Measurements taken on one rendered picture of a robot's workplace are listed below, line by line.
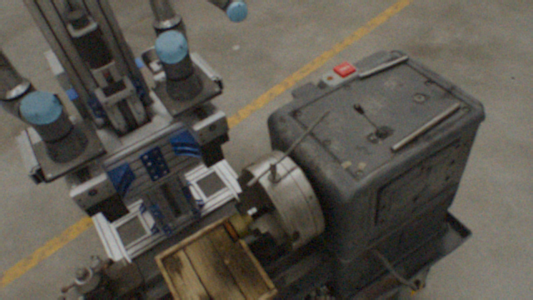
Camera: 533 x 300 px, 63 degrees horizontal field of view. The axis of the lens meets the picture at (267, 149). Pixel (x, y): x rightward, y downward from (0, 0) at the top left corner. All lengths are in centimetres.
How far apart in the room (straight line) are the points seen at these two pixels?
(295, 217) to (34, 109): 92
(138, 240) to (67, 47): 124
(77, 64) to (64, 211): 165
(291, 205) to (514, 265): 165
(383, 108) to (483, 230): 145
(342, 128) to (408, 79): 32
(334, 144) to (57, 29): 101
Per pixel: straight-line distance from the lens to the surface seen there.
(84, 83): 181
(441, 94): 154
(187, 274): 160
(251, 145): 309
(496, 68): 377
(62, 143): 169
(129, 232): 264
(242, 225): 138
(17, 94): 171
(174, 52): 164
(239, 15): 159
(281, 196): 129
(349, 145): 135
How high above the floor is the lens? 227
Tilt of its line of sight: 48 degrees down
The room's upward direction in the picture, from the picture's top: 11 degrees counter-clockwise
